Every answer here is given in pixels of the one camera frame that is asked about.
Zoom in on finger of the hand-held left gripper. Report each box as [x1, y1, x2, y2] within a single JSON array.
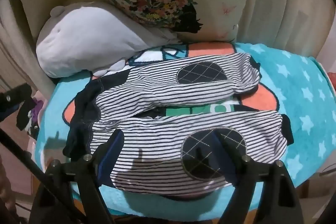
[[0, 84, 33, 122]]

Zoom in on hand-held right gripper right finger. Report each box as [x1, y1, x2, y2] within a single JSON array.
[[211, 128, 305, 224]]

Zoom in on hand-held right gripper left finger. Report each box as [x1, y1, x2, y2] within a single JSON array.
[[28, 129, 125, 224]]

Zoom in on striped pants with navy patches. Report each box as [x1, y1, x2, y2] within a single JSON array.
[[63, 52, 294, 191]]

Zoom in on dark cloth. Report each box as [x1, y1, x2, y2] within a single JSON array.
[[16, 99, 36, 128]]

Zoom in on purple cloth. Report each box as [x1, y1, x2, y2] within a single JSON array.
[[28, 101, 44, 134]]

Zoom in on black rod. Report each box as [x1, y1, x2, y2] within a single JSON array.
[[0, 128, 88, 224]]

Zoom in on teal star printed blanket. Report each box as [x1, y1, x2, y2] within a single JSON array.
[[35, 40, 335, 214]]

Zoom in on white plush pillow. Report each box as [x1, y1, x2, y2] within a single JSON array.
[[36, 1, 181, 79]]

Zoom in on beige sofa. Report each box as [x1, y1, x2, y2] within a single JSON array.
[[0, 0, 336, 98]]

